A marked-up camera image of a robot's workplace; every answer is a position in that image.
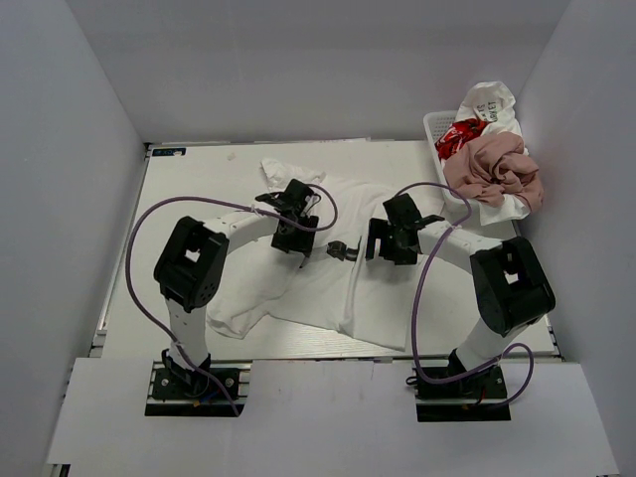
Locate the white t shirt black print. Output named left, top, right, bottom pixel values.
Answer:
left=207, top=158, right=420, bottom=350

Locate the pink t shirt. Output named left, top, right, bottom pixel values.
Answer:
left=443, top=131, right=545, bottom=213

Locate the white t shirt red print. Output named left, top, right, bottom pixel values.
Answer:
left=434, top=118, right=489, bottom=160

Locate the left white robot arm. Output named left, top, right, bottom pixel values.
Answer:
left=154, top=179, right=319, bottom=374

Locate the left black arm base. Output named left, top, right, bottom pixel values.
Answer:
left=144, top=349, right=250, bottom=417

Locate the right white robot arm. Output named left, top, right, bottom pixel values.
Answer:
left=365, top=194, right=556, bottom=385

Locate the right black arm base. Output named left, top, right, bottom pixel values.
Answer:
left=405, top=366, right=511, bottom=423

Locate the white plastic basket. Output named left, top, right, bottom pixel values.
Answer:
left=422, top=109, right=478, bottom=215

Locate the blue label sticker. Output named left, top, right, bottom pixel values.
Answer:
left=151, top=147, right=187, bottom=157

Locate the white t shirt with lettering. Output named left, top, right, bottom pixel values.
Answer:
left=454, top=81, right=530, bottom=226

